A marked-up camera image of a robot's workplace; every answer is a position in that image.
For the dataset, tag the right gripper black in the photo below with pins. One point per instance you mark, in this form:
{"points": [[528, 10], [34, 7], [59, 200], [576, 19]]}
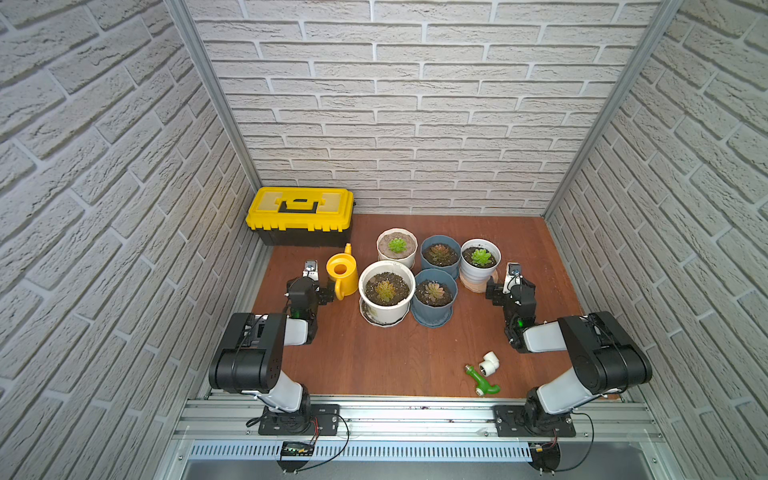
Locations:
{"points": [[498, 288]]}

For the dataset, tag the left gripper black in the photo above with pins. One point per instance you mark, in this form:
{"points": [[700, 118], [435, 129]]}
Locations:
{"points": [[321, 294]]}

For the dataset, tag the yellow watering can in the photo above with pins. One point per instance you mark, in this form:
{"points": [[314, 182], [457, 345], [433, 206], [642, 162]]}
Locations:
{"points": [[342, 270]]}

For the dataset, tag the large white pot succulent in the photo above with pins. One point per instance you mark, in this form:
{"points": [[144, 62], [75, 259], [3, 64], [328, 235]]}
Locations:
{"points": [[386, 289]]}

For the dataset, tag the white pipe elbow fitting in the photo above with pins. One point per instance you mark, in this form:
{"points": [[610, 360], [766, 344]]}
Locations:
{"points": [[489, 365]]}

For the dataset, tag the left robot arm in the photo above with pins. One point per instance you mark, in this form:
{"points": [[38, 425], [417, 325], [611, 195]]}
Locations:
{"points": [[249, 356]]}

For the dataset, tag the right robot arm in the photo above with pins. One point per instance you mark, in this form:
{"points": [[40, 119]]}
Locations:
{"points": [[604, 358]]}

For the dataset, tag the white pot green succulent right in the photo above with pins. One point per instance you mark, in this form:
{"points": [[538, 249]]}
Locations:
{"points": [[479, 259]]}

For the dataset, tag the white pot green succulent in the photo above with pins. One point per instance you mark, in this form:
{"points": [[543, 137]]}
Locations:
{"points": [[398, 245], [479, 259]]}

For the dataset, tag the blue pot succulent front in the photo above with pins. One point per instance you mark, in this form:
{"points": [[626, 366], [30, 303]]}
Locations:
{"points": [[434, 298]]}

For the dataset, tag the blue pot succulent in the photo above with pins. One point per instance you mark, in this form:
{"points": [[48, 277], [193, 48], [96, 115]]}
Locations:
{"points": [[441, 252], [434, 298]]}

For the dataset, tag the blue pot succulent back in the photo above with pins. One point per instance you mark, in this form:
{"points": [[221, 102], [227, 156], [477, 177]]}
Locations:
{"points": [[441, 252]]}

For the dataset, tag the white pot green succulent back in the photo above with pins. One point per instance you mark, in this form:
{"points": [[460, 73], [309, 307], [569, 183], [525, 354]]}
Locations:
{"points": [[398, 245]]}

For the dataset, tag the yellow black toolbox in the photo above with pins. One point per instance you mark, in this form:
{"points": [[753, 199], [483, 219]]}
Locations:
{"points": [[302, 216]]}

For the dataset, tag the green pipe fitting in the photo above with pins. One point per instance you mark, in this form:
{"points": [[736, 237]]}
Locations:
{"points": [[483, 386]]}

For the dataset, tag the left controller board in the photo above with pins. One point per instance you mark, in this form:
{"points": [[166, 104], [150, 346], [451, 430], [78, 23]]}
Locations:
{"points": [[294, 455]]}

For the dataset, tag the controller board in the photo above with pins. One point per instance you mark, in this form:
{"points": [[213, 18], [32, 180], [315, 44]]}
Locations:
{"points": [[294, 455], [545, 457]]}

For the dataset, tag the right controller board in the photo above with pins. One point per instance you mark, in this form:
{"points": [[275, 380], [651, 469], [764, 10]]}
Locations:
{"points": [[545, 457]]}

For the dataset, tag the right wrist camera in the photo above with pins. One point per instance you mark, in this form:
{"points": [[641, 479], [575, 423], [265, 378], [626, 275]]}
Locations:
{"points": [[513, 276]]}

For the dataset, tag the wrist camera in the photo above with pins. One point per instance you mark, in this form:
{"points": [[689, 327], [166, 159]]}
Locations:
{"points": [[310, 270], [513, 276]]}

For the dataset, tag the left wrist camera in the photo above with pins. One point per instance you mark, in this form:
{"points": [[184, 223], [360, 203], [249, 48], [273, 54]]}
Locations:
{"points": [[310, 270]]}

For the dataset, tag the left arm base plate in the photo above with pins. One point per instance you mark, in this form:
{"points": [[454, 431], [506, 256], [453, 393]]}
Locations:
{"points": [[320, 419]]}

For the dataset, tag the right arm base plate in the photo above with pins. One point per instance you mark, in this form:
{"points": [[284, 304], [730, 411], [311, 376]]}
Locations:
{"points": [[516, 423]]}

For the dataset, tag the aluminium rail frame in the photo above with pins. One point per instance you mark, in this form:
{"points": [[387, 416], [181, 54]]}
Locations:
{"points": [[417, 429]]}

